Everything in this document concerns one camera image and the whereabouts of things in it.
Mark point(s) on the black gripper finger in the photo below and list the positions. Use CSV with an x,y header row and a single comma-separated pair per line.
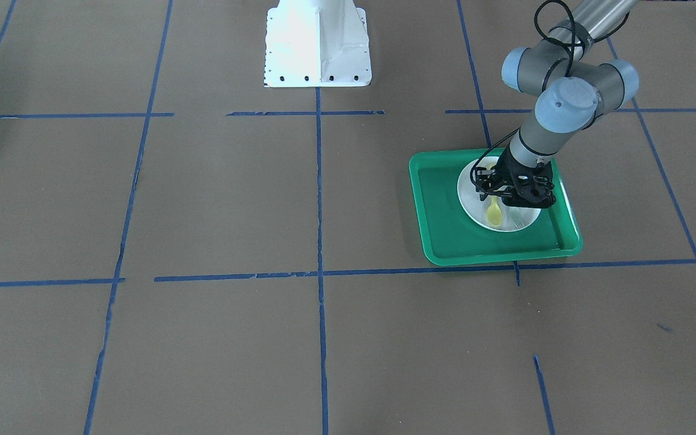
x,y
483,175
484,191

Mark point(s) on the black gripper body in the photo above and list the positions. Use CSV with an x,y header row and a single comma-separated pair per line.
x,y
504,176

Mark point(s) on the yellow plastic spoon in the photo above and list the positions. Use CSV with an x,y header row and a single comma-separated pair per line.
x,y
493,212

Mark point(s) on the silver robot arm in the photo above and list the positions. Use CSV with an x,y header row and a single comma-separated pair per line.
x,y
570,96

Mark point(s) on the white round plate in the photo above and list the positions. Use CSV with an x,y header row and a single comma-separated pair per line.
x,y
514,218

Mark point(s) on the green plastic tray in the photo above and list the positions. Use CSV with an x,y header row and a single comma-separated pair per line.
x,y
451,237

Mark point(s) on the blue tape strip upper horizontal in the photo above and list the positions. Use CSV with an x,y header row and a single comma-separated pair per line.
x,y
496,111

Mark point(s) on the blue tape strip horizontal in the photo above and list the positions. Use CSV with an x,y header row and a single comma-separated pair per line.
x,y
513,266
496,111

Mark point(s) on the blue tape strip centre vertical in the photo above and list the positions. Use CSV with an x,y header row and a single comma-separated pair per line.
x,y
320,268

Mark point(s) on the blue tape strip vertical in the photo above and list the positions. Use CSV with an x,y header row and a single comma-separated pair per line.
x,y
658,156
124,229
320,268

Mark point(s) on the blue tape strip lower horizontal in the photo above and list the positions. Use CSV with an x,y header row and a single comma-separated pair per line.
x,y
513,266

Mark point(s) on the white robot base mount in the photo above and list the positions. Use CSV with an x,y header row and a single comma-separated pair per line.
x,y
316,43

